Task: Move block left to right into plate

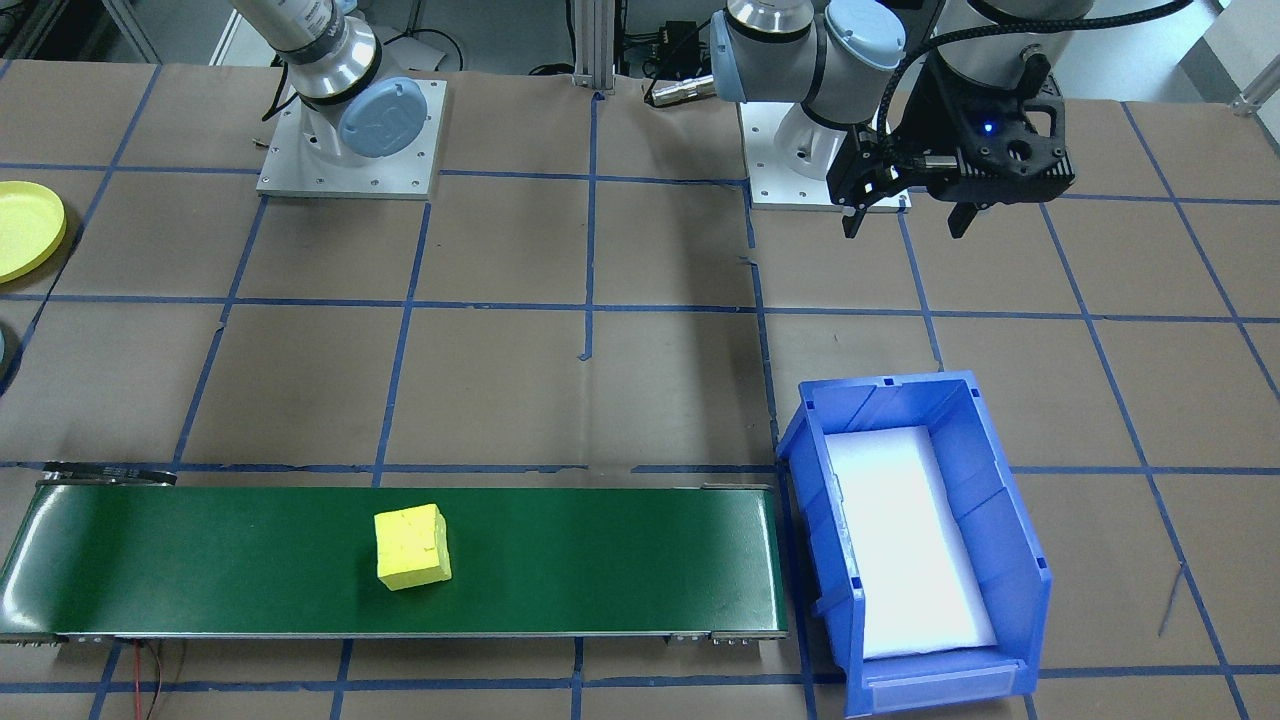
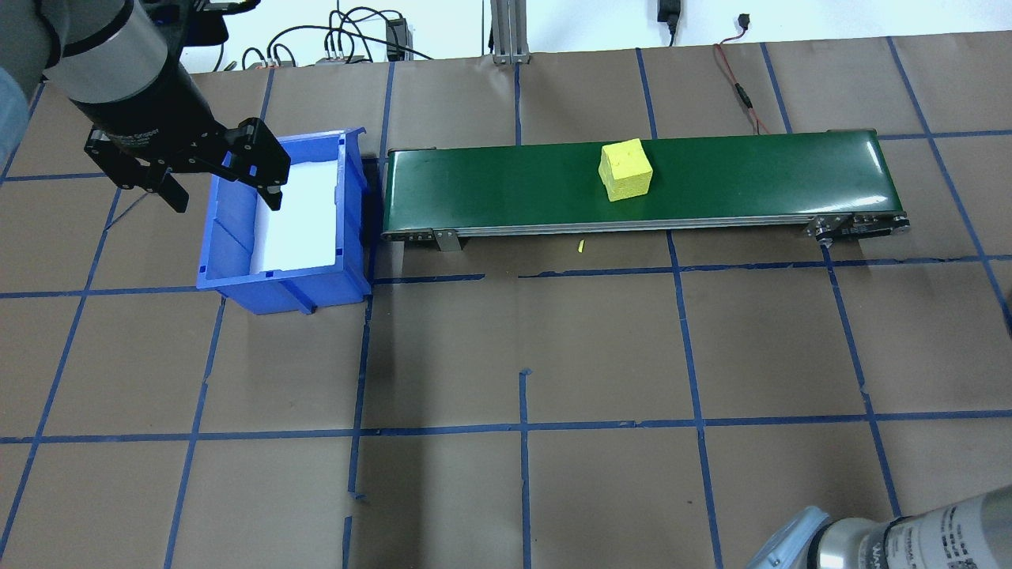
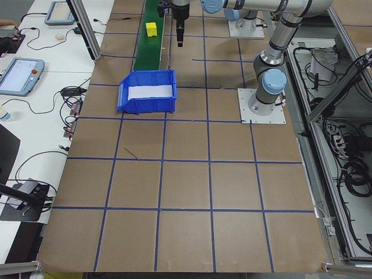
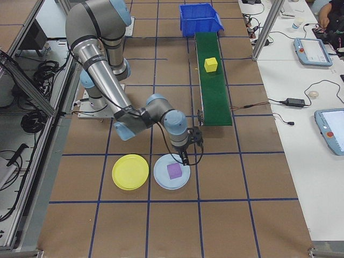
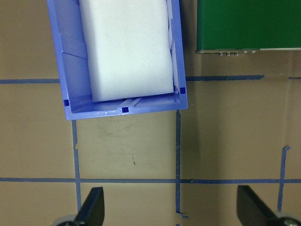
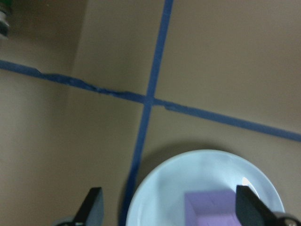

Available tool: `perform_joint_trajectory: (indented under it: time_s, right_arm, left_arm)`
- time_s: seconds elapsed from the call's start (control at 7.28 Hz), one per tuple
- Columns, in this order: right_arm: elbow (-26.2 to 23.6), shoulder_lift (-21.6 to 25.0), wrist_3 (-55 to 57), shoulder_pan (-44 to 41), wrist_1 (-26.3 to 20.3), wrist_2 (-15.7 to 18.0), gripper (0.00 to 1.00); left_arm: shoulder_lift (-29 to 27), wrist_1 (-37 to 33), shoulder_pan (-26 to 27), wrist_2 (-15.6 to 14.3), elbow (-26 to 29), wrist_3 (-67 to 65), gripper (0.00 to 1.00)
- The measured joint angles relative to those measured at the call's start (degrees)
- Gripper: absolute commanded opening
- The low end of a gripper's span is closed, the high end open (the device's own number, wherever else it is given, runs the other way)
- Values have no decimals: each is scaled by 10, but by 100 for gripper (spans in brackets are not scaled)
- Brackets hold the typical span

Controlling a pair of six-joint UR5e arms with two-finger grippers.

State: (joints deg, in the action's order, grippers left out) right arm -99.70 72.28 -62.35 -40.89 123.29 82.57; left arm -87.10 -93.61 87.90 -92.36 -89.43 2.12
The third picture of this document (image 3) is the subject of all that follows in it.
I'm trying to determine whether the yellow foam block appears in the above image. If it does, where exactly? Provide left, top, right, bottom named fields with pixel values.
left=145, top=22, right=158, bottom=38

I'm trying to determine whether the green conveyor belt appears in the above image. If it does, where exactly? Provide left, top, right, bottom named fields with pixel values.
left=133, top=0, right=168, bottom=71

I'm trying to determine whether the blue plastic storage bin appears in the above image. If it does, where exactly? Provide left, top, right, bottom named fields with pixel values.
left=116, top=69, right=178, bottom=115

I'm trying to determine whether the grey blue teach pendant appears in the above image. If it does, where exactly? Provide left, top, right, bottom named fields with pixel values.
left=0, top=57, right=46, bottom=97
left=44, top=1, right=77, bottom=26

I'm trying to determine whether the small circuit board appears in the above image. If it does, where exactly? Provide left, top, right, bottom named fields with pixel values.
left=69, top=99, right=83, bottom=116
left=63, top=120, right=78, bottom=140

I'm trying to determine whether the white desk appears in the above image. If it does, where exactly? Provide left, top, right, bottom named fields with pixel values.
left=0, top=0, right=116, bottom=264

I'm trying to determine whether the white bag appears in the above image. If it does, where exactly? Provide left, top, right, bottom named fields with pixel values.
left=310, top=47, right=340, bottom=83

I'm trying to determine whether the black mat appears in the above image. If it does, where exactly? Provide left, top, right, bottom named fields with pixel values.
left=0, top=32, right=26, bottom=55

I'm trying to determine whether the white power strip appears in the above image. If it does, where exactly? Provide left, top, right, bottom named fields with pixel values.
left=324, top=124, right=349, bottom=157

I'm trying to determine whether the black electronics box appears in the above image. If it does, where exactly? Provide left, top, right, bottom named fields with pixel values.
left=344, top=134, right=369, bottom=152

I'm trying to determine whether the black monitor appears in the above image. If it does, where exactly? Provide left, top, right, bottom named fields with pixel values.
left=0, top=123, right=22, bottom=183

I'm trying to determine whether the black stand base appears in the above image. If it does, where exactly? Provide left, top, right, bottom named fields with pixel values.
left=0, top=180, right=51, bottom=223

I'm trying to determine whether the aluminium corner bar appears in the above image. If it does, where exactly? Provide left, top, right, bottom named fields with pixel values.
left=0, top=260, right=45, bottom=274
left=320, top=260, right=372, bottom=276

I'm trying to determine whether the thin red wire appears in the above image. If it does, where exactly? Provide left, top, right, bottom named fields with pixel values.
left=106, top=16, right=145, bottom=23

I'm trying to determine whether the white square base plate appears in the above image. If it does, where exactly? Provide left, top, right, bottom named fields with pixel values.
left=228, top=19, right=266, bottom=40
left=237, top=88, right=287, bottom=126

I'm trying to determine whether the slanted aluminium post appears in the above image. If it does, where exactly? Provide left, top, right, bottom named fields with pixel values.
left=66, top=0, right=103, bottom=61

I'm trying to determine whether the V-shaped metal bar frame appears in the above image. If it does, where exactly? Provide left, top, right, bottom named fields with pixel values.
left=284, top=0, right=372, bottom=264

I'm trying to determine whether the black cable bundle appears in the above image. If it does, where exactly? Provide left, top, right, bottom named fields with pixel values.
left=337, top=156, right=372, bottom=198

